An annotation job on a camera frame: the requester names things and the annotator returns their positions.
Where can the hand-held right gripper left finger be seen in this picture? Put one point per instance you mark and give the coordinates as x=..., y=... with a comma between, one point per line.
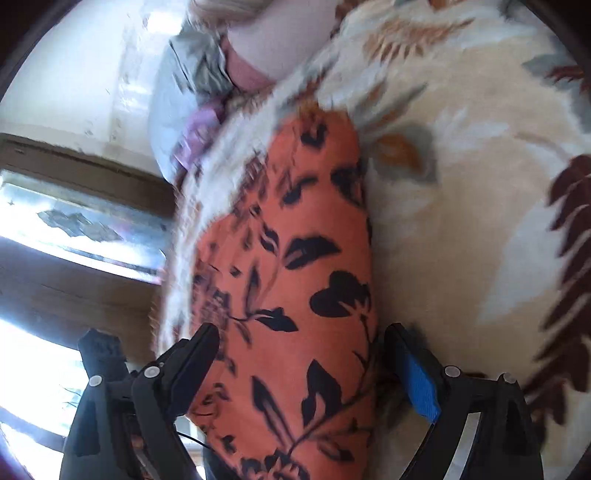
x=203, y=353

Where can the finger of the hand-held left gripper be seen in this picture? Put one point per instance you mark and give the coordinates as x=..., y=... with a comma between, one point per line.
x=101, y=350

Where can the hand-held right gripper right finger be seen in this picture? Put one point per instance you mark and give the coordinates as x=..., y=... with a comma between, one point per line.
x=420, y=383

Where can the orange black floral garment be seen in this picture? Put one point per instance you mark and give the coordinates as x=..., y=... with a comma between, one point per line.
x=300, y=258

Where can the patterned glass pane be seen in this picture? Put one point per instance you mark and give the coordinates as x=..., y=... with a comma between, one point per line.
x=69, y=221

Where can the cream leaf print blanket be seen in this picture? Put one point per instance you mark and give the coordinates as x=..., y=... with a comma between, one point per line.
x=461, y=207

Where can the purple cloth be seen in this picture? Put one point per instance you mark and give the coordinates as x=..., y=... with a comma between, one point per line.
x=198, y=136

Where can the light blue sheet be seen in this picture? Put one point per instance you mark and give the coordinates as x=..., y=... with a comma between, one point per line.
x=161, y=120

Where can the grey green cloth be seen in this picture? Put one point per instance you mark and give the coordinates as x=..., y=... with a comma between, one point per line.
x=198, y=62

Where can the pink cloth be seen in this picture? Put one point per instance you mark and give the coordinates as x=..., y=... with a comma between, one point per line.
x=258, y=55

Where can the striped beige pillow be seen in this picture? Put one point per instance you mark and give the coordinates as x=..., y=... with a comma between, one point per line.
x=221, y=7

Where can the wooden window frame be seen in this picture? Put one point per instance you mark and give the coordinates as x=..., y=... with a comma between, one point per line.
x=69, y=295

